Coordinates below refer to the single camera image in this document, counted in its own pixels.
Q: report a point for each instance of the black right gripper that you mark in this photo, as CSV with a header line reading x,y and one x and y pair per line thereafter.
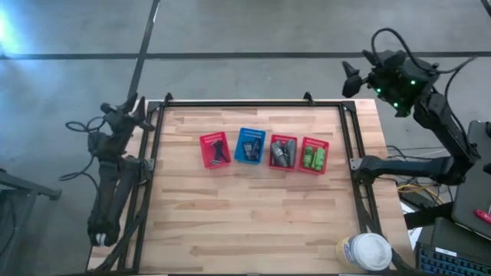
x,y
403,78

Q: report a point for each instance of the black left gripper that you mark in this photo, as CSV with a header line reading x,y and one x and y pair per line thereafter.
x,y
116,120

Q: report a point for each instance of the green battery packs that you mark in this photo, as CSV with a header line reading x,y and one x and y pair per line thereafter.
x,y
307,157

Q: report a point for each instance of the black toiletry tube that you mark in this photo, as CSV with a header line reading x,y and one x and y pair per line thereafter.
x,y
256,148
247,150

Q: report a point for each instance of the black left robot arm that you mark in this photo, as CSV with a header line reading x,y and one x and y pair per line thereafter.
x,y
111,191

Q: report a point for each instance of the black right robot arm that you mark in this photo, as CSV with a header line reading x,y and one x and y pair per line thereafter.
x,y
403,166

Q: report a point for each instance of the red plastic basket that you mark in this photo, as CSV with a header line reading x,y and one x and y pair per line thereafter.
x,y
209,138
316,142
282,137

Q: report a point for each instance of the blue plastic basket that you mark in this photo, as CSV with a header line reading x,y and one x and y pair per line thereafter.
x,y
249,134

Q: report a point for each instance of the black floor stand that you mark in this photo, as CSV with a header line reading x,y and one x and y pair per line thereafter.
x,y
23,186

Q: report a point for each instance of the grey laptop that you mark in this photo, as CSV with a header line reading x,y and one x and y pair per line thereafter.
x,y
472,199

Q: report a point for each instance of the white-lidded wipes canister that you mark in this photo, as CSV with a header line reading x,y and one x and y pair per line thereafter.
x,y
364,251

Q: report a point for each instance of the black mesh computer case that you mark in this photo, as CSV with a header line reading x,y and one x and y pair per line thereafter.
x,y
452,247

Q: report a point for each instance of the black aluminium table frame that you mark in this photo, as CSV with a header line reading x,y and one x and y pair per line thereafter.
x,y
249,103

